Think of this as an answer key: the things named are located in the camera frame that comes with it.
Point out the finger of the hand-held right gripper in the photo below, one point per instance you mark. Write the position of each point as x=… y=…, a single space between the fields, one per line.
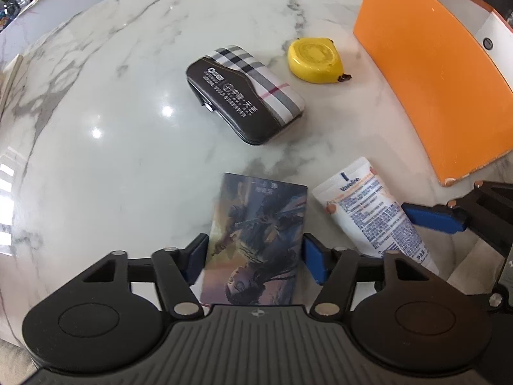
x=433 y=216

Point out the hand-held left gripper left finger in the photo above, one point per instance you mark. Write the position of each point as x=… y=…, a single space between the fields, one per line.
x=198 y=254

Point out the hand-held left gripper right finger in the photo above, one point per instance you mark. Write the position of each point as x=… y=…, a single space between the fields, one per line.
x=312 y=258

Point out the illustrated card box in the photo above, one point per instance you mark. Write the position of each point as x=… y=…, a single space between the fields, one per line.
x=256 y=240

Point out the lotion tube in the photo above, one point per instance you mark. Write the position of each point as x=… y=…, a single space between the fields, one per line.
x=372 y=212

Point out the orange storage box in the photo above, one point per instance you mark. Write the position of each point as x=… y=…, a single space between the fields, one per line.
x=425 y=68

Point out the plaid and black case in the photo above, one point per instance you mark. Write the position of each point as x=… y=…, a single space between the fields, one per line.
x=248 y=88

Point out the yellow tape measure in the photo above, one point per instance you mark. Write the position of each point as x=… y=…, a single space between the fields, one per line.
x=312 y=58

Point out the beige cloth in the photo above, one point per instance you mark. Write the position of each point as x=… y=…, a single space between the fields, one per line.
x=16 y=365

